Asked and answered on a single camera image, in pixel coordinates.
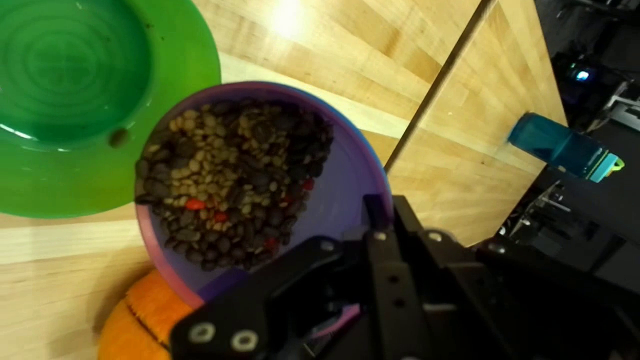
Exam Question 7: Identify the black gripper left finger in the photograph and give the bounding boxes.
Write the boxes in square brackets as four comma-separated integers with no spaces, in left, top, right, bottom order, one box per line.
[167,237,365,360]

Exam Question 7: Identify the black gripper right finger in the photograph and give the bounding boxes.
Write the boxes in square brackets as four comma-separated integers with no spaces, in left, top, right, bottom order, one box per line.
[361,194,430,360]

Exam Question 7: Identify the purple plastic bowl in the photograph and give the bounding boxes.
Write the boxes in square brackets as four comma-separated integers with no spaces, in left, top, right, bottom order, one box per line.
[132,81,396,343]

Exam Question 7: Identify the dark beans and pellets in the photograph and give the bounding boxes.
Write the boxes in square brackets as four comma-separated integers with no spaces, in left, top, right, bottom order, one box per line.
[133,98,335,273]

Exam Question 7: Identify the green plastic bowl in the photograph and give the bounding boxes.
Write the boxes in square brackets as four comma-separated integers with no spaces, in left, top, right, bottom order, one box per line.
[0,0,224,221]

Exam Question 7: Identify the orange toy pumpkin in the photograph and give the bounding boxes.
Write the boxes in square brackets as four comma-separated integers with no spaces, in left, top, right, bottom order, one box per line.
[95,267,201,360]

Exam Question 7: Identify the teal plastic box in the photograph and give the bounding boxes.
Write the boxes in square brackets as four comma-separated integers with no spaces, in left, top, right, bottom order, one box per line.
[507,111,625,184]

